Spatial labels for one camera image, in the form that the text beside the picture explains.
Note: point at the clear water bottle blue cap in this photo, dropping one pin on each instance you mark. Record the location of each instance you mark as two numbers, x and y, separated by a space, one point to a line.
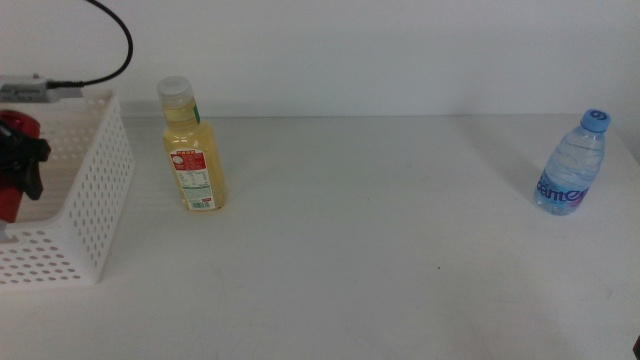
572 170

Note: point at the white perforated plastic basket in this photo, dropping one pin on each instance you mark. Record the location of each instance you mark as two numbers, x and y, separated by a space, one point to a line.
100 200

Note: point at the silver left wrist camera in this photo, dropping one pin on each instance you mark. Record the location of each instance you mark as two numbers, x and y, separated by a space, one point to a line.
25 90

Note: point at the yellow juice bottle white cap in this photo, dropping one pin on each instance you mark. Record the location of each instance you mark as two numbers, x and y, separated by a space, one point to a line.
195 150

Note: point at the red cola can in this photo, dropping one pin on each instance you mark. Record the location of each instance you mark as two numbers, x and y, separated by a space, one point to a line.
15 122

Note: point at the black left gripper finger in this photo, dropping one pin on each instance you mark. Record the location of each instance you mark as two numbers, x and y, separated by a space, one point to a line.
25 160

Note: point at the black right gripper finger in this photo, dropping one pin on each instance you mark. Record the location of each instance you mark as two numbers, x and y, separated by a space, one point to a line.
638 350

